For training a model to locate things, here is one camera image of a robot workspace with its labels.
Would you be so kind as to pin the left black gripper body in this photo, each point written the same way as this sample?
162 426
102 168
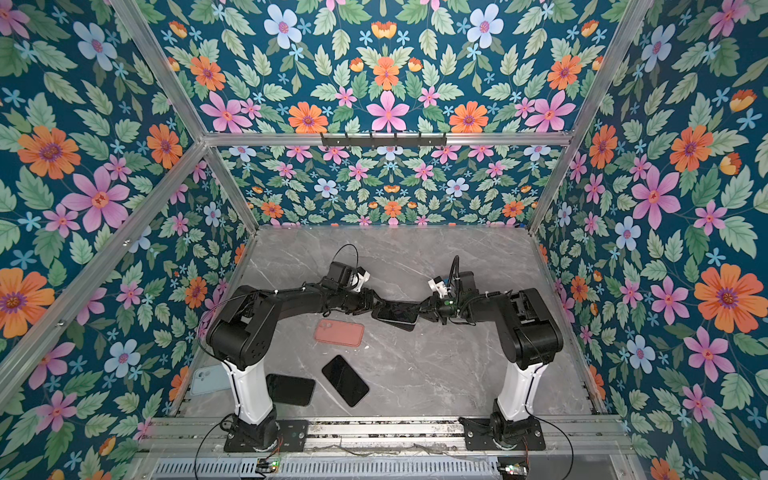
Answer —
354 302

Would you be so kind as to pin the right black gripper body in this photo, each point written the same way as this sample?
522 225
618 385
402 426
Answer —
448 308

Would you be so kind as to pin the silver-edged black phone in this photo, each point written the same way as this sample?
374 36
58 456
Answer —
397 313

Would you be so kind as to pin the black phone case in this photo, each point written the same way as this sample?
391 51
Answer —
408 327

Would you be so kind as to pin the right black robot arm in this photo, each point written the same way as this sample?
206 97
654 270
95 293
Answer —
530 340

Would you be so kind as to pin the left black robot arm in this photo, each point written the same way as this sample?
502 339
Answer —
240 337

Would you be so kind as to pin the pink phone case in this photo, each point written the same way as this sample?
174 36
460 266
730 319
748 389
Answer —
340 333

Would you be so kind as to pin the black phone face up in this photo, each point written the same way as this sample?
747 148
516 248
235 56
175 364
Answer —
345 381

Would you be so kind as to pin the purple-edged phone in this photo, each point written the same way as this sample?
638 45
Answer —
290 390

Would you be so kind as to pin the light blue phone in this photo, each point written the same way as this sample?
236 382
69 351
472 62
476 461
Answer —
210 379

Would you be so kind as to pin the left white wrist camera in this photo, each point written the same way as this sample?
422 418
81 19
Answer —
358 281

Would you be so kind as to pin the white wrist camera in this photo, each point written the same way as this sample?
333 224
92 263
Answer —
358 281
440 287

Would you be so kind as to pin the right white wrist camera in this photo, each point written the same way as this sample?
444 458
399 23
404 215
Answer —
440 287

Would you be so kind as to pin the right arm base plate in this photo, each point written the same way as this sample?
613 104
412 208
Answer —
480 433

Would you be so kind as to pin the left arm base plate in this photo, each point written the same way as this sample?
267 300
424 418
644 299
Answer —
291 435

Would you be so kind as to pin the white ventilated cable duct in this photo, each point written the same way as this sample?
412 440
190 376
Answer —
328 468

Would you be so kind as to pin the black hook rail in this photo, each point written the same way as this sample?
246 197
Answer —
370 140

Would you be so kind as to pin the aluminium frame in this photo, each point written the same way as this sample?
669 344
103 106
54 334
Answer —
142 142

